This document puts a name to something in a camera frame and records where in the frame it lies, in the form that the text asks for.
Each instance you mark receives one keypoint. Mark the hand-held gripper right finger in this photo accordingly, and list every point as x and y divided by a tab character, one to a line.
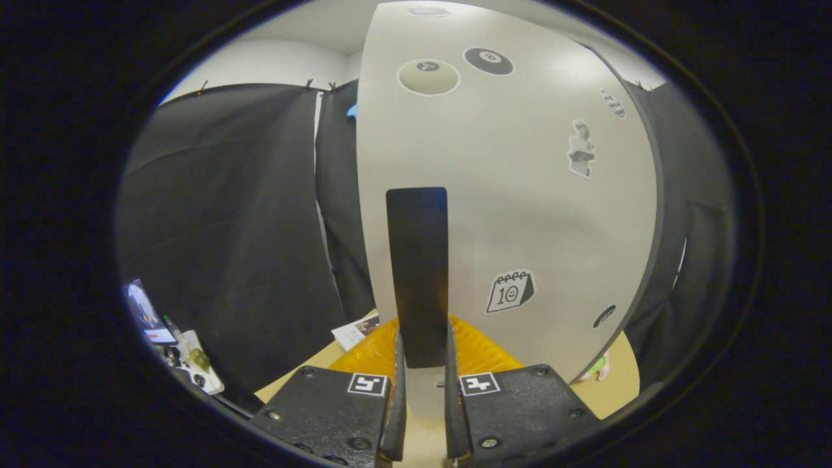
455	422

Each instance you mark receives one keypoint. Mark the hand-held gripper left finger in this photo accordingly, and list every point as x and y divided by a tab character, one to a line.
395	422

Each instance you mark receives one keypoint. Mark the light grey shoe cabinet door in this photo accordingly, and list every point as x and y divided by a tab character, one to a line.
520	195

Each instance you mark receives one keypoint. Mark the white book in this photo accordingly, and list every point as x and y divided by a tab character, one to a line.
351	333

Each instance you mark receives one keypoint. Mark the green and pink plush toy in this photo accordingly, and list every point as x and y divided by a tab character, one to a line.
599	369

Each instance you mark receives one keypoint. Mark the black backdrop cloth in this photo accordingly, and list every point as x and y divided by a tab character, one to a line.
227	227

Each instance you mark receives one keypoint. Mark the blue lit screen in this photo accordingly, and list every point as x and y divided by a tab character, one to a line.
144	312

